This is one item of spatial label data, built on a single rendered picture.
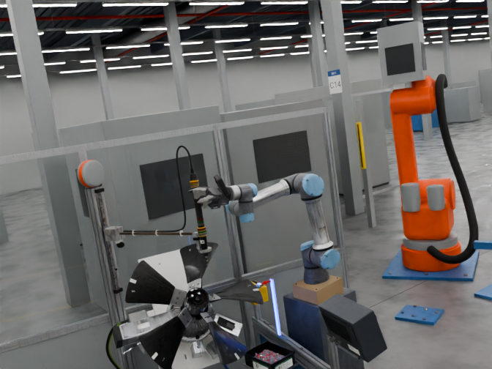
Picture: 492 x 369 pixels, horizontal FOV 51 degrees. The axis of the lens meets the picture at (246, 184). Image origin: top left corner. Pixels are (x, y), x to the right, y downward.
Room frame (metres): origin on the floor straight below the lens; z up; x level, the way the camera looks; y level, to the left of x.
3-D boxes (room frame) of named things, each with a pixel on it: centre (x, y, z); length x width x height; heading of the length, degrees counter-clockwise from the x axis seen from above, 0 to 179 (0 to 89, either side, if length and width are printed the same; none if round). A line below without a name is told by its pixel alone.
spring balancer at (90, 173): (2.95, 0.87, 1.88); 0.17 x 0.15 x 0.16; 113
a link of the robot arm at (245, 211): (2.60, 0.02, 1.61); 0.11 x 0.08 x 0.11; 25
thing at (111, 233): (2.90, 0.79, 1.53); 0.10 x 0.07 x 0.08; 58
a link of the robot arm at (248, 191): (2.59, 0.01, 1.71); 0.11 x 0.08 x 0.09; 124
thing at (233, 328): (2.62, 0.22, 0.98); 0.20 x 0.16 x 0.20; 23
